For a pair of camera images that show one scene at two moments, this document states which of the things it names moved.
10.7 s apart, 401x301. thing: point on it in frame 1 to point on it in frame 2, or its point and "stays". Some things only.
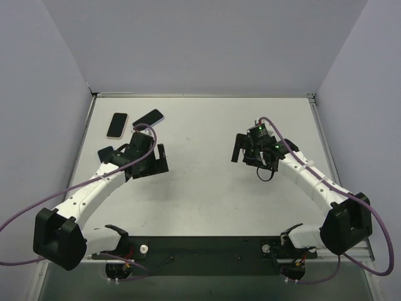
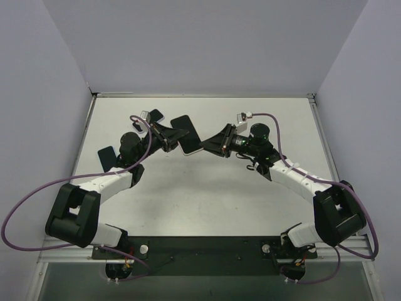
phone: x=117 y=126 to x=190 y=143
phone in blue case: x=104 y=153 stays
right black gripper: x=245 y=150 to x=226 y=140
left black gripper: x=153 y=165 to x=161 y=137
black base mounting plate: x=210 y=255 stays
